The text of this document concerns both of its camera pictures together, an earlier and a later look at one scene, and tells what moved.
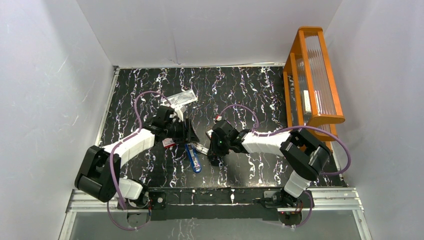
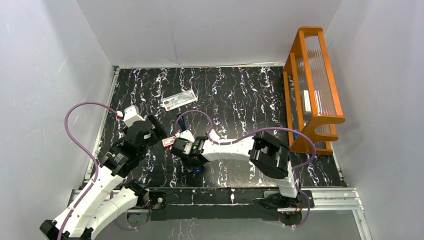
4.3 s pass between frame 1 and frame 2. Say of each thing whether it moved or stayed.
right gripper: moved
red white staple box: stayed
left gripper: moved
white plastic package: stayed
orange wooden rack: stayed
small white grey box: stayed
